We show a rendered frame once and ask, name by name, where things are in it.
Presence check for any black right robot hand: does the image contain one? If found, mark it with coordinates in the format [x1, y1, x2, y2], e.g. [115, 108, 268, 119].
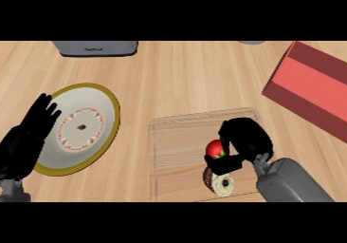
[203, 117, 276, 177]

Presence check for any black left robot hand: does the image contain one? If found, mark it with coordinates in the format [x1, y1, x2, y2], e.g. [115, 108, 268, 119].
[0, 92, 64, 182]

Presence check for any pale wooden cutting board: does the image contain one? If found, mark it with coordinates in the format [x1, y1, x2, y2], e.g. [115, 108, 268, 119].
[148, 106, 268, 203]

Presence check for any red cardboard box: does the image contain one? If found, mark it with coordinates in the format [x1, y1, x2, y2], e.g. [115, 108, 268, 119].
[260, 41, 347, 148]

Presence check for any white plate with gold rim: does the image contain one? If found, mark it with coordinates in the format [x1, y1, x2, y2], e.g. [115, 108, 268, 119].
[33, 82, 121, 178]

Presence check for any can with pale end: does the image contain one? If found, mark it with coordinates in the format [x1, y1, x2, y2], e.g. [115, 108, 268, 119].
[201, 166, 238, 198]

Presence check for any grey appliance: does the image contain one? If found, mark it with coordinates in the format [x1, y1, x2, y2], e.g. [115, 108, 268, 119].
[50, 41, 141, 58]

